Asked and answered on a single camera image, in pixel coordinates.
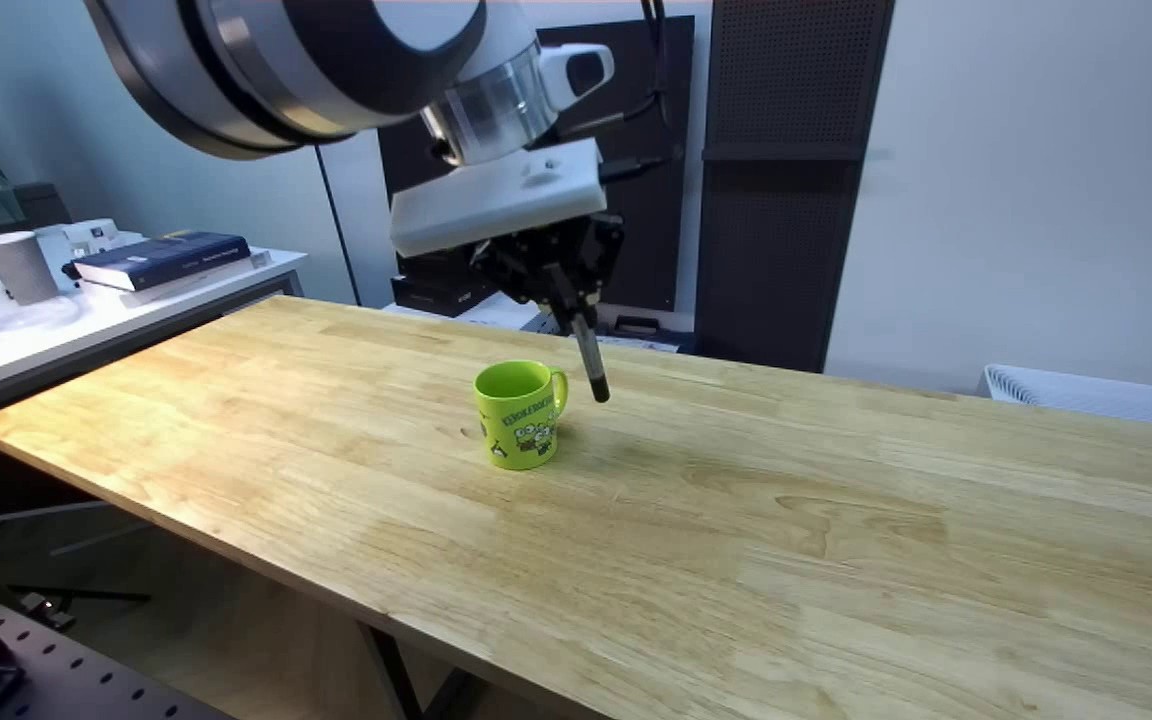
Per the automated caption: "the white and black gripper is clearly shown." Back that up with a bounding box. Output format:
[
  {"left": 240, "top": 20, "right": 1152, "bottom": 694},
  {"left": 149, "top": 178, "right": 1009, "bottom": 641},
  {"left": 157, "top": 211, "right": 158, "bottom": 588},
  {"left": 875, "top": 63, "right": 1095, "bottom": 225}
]
[{"left": 384, "top": 136, "right": 630, "bottom": 340}]

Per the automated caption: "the black marker pen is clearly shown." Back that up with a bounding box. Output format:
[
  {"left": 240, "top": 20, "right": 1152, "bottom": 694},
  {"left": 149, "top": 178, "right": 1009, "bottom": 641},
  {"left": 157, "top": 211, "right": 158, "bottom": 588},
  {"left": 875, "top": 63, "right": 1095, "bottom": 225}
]
[{"left": 566, "top": 310, "right": 615, "bottom": 407}]

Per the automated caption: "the yellow-green plastic mug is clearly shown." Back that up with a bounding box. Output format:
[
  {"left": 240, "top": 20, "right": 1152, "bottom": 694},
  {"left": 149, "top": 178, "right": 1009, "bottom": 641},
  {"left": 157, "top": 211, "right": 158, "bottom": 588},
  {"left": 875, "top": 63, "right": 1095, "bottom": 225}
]
[{"left": 468, "top": 357, "right": 570, "bottom": 478}]

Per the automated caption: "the large black monitor screen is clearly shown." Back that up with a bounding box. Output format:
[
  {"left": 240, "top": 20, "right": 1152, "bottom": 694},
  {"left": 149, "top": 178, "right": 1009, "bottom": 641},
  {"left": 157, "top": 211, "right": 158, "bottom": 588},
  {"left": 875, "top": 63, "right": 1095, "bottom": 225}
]
[{"left": 374, "top": 11, "right": 699, "bottom": 321}]

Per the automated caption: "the small white flat box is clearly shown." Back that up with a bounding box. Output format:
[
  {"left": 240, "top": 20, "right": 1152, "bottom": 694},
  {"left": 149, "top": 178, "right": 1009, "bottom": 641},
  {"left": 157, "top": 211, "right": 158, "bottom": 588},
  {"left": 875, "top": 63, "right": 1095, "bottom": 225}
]
[{"left": 453, "top": 287, "right": 566, "bottom": 340}]

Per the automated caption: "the black device under monitor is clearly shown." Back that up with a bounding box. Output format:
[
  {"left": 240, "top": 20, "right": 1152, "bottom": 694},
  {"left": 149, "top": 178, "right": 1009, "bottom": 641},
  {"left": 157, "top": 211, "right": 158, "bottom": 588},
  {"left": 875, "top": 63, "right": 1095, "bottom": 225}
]
[{"left": 386, "top": 246, "right": 500, "bottom": 321}]

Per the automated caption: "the dark brown tall cabinet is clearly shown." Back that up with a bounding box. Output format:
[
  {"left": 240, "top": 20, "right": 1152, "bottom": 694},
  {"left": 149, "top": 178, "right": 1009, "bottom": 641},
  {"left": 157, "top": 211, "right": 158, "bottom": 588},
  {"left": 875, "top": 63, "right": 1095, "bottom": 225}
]
[{"left": 690, "top": 0, "right": 898, "bottom": 376}]

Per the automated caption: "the dark blue book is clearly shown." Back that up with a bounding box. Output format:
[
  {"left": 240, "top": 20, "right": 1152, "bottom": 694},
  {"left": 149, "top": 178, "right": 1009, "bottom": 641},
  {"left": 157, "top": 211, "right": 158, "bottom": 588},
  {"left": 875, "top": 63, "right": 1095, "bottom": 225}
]
[{"left": 67, "top": 230, "right": 260, "bottom": 298}]

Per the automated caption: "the black metal table leg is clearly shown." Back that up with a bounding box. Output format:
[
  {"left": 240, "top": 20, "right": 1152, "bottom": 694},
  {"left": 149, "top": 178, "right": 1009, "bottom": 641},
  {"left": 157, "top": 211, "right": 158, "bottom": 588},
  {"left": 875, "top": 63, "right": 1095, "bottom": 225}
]
[{"left": 358, "top": 620, "right": 429, "bottom": 720}]

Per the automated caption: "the white side table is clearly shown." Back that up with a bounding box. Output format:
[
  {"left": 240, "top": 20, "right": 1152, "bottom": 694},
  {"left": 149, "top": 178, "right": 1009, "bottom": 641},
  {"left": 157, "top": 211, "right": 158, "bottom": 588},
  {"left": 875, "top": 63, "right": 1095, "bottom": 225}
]
[{"left": 0, "top": 246, "right": 311, "bottom": 434}]

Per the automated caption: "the white plastic bin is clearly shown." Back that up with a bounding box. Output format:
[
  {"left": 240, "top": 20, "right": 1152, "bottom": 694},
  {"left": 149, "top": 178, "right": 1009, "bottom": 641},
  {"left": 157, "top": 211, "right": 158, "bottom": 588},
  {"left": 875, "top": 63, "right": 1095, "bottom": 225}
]
[{"left": 977, "top": 362, "right": 1152, "bottom": 440}]

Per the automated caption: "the grey paper cup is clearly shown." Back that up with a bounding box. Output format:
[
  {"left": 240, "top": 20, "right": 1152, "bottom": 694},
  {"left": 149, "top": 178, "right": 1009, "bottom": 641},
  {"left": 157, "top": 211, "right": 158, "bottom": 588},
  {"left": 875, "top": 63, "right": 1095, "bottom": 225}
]
[{"left": 0, "top": 230, "right": 58, "bottom": 310}]

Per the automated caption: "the black perforated mounting board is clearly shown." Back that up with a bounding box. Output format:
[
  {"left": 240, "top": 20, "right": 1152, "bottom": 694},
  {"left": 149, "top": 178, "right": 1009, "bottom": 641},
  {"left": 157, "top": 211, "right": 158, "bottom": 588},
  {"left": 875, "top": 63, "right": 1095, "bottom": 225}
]
[{"left": 0, "top": 588, "right": 228, "bottom": 720}]

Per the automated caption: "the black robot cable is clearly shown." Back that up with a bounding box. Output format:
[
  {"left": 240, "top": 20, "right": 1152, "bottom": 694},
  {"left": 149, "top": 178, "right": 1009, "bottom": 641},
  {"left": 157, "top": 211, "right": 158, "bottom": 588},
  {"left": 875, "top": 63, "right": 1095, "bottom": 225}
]
[{"left": 595, "top": 0, "right": 676, "bottom": 188}]

